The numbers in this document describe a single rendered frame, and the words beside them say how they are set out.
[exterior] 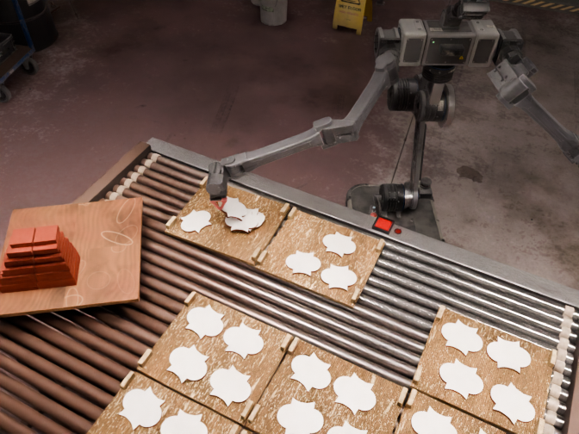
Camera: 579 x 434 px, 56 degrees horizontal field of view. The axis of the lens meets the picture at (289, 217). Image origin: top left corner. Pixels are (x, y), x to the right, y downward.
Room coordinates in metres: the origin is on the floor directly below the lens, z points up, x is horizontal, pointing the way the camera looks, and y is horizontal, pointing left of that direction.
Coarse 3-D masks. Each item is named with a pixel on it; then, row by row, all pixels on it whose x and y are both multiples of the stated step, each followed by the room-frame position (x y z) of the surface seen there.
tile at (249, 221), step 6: (246, 216) 1.53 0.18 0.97; (252, 216) 1.53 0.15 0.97; (228, 222) 1.49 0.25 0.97; (234, 222) 1.49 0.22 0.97; (240, 222) 1.49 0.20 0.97; (246, 222) 1.49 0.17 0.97; (252, 222) 1.50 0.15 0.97; (234, 228) 1.46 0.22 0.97; (240, 228) 1.46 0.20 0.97; (246, 228) 1.46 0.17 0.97; (252, 228) 1.47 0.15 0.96
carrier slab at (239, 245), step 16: (240, 192) 1.70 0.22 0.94; (192, 208) 1.59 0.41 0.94; (208, 208) 1.60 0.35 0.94; (272, 208) 1.61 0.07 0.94; (176, 224) 1.50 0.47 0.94; (224, 224) 1.51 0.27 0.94; (272, 224) 1.52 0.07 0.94; (192, 240) 1.42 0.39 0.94; (208, 240) 1.42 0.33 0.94; (224, 240) 1.42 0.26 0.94; (240, 240) 1.42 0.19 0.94; (256, 240) 1.42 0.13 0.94; (240, 256) 1.34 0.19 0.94
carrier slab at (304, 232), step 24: (312, 216) 1.57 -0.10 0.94; (288, 240) 1.43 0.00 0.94; (312, 240) 1.43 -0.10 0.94; (360, 240) 1.44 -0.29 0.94; (264, 264) 1.30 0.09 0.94; (336, 264) 1.31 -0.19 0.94; (360, 264) 1.32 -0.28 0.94; (312, 288) 1.19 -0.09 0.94; (336, 288) 1.20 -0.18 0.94; (360, 288) 1.20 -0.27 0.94
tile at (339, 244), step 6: (330, 234) 1.46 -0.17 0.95; (336, 234) 1.46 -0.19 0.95; (324, 240) 1.43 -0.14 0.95; (330, 240) 1.43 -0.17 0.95; (336, 240) 1.43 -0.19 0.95; (342, 240) 1.43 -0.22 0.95; (348, 240) 1.43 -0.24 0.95; (330, 246) 1.40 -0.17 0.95; (336, 246) 1.40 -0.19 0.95; (342, 246) 1.40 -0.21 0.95; (348, 246) 1.40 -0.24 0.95; (354, 246) 1.40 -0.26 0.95; (336, 252) 1.37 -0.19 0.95; (342, 252) 1.37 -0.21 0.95; (348, 252) 1.37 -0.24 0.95
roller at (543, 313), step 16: (144, 160) 1.91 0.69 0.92; (176, 176) 1.82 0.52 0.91; (384, 256) 1.38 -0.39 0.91; (400, 256) 1.38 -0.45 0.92; (432, 272) 1.30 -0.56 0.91; (464, 288) 1.24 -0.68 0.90; (480, 288) 1.23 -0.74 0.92; (512, 304) 1.17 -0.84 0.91; (528, 304) 1.16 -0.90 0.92; (560, 320) 1.10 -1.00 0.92
